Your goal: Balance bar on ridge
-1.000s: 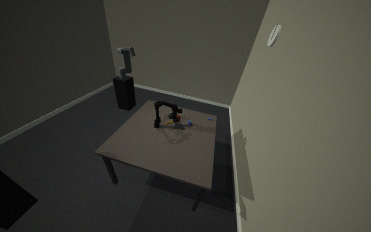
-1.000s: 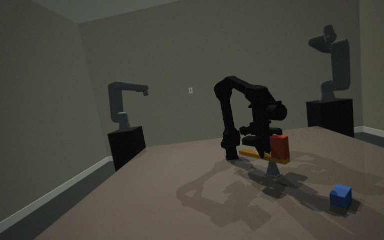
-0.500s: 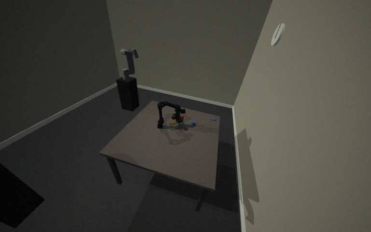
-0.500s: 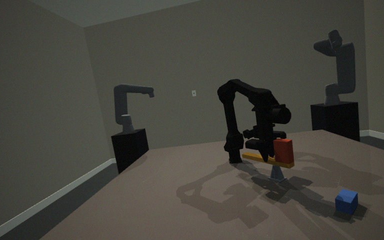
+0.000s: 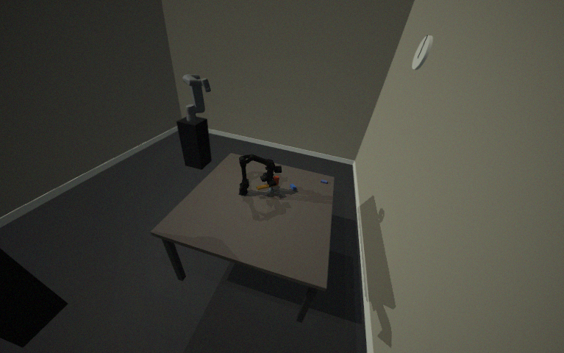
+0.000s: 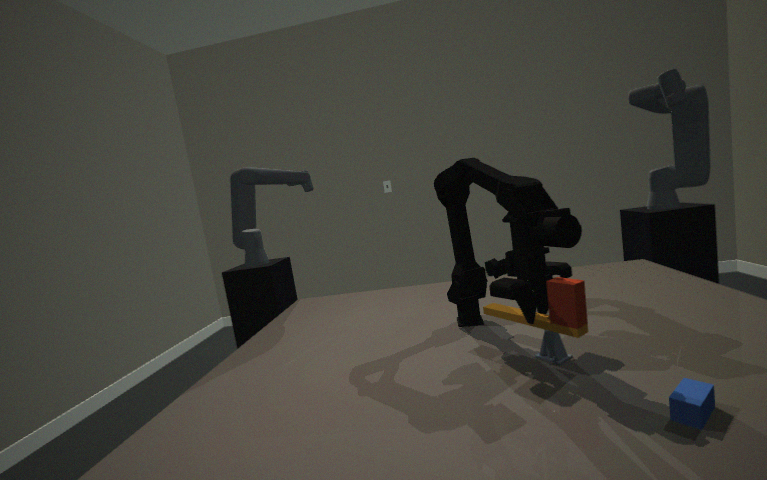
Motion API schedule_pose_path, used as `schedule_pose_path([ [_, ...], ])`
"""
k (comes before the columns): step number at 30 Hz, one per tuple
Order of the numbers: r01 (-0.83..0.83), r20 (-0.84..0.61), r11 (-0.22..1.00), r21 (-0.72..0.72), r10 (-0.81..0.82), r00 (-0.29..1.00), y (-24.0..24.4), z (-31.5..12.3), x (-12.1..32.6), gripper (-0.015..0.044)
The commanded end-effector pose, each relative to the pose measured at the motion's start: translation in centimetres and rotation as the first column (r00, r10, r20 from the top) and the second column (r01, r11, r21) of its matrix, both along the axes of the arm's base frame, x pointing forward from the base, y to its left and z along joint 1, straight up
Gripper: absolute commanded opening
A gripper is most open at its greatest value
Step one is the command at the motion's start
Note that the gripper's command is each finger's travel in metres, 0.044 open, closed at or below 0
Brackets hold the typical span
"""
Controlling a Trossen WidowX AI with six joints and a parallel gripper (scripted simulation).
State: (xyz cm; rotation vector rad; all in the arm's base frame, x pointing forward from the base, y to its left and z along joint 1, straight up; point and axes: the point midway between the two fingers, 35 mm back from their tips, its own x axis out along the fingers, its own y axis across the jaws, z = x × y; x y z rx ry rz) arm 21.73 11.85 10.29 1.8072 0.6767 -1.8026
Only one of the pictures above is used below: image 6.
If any blue cube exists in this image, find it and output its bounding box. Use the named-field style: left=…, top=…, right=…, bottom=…
left=669, top=378, right=715, bottom=430

